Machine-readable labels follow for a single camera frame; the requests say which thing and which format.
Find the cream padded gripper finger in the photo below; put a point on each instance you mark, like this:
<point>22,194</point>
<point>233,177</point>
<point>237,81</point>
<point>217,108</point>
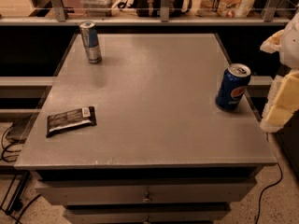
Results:
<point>272,43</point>
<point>282,102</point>

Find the silver blue redbull can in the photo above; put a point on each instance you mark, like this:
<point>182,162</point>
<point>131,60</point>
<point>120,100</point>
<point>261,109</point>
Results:
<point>90,41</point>

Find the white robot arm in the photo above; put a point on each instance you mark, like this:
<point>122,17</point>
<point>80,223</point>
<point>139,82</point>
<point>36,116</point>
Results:
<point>289,54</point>

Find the blue pepsi can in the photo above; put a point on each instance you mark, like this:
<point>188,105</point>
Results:
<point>234,83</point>

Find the printed snack bag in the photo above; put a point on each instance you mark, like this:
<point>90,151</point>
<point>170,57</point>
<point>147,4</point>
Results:
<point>225,8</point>

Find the grey drawer cabinet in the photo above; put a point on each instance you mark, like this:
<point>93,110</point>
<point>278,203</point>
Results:
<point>158,132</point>

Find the dark backpack on shelf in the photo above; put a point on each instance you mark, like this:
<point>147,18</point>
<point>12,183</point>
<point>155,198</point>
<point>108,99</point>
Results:
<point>152,8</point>

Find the round metal drawer knob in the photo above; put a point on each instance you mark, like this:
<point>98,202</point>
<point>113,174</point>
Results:
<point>147,199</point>

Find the black snack bar wrapper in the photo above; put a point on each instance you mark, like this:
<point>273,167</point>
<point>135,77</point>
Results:
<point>70,120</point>

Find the grey metal shelf rail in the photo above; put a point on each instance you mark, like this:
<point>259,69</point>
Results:
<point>70,12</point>

